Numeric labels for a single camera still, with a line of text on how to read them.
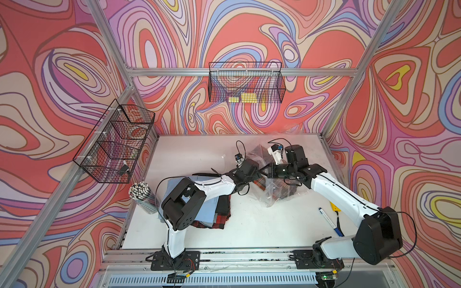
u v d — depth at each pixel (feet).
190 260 2.37
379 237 1.36
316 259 2.18
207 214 2.59
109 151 2.42
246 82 3.18
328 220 2.74
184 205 1.60
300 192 2.95
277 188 2.67
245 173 2.34
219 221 2.69
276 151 2.42
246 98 2.70
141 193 2.41
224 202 2.73
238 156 2.75
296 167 2.06
